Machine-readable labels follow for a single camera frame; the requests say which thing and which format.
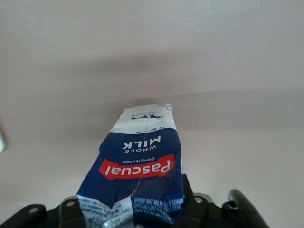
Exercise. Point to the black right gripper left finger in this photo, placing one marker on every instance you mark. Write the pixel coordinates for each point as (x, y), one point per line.
(35, 217)

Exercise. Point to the cream plastic serving tray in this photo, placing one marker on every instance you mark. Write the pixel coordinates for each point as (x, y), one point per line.
(2, 140)

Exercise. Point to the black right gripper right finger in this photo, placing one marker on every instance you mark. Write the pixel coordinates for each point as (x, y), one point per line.
(202, 213)

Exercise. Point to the blue white milk carton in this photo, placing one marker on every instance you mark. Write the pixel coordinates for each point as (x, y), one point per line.
(137, 166)

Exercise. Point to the table cover mat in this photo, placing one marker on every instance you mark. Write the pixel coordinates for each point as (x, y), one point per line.
(152, 47)

